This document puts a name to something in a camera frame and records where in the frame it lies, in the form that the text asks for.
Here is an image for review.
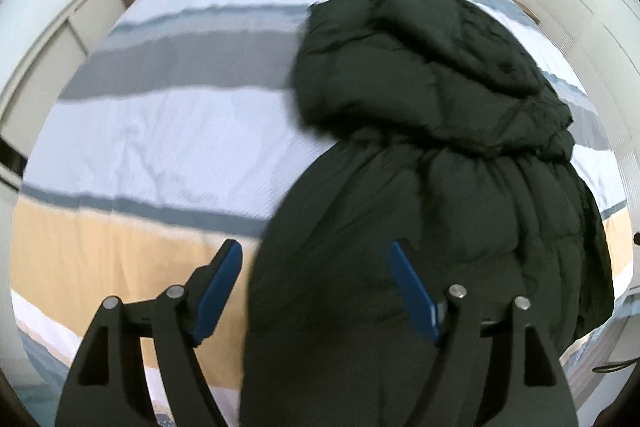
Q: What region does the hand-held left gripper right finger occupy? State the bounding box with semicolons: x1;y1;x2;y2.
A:
389;239;576;427

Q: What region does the bed with striped duvet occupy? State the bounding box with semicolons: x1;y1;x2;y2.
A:
10;0;633;427

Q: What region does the white low slatted cabinet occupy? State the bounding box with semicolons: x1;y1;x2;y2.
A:
0;0;147;190

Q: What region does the black puffer coat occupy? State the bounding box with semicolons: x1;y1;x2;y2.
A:
239;0;617;427

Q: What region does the white wardrobe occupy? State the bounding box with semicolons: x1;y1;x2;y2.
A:
517;0;640;290

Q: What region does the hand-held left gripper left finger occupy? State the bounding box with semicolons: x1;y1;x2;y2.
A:
55;238;244;427

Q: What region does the black cable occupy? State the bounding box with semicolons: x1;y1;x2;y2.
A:
592;358;634;374

